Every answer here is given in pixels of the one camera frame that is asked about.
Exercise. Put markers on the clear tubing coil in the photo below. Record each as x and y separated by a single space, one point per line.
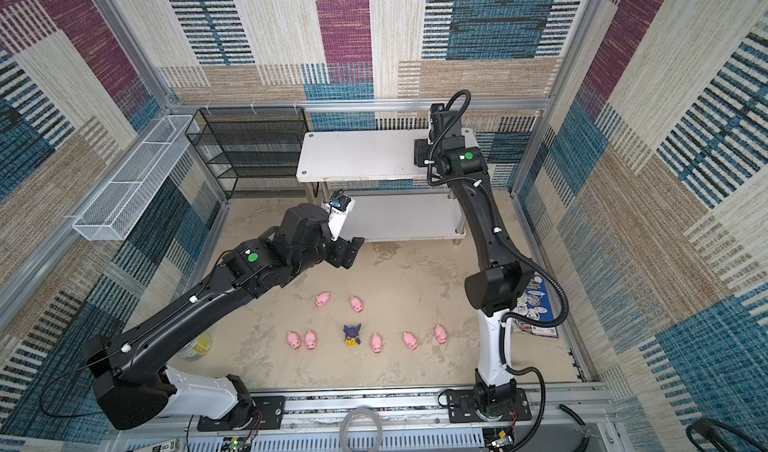
346 423

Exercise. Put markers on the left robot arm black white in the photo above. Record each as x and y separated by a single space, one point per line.
132 380

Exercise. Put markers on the blue picture book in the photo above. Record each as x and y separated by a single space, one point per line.
534 303

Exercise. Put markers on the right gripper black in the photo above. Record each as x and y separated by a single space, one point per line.
421 149

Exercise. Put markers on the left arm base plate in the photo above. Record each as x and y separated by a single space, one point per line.
259 413

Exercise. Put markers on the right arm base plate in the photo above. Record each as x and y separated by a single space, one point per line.
462 407

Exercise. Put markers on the white wire mesh basket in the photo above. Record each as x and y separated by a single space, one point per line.
115 210

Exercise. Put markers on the white two-tier shelf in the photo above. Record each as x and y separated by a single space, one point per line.
392 201

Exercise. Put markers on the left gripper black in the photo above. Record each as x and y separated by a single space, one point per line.
346 252

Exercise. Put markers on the black wire mesh rack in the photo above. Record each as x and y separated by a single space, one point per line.
251 152

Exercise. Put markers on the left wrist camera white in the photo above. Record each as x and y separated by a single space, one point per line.
339 206

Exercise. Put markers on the pink pig toy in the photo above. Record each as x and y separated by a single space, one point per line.
322 298
310 340
410 341
294 340
356 304
440 334
376 343

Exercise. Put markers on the purple yellow toy figure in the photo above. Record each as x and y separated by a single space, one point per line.
352 334

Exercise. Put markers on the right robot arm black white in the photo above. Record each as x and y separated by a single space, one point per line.
504 272

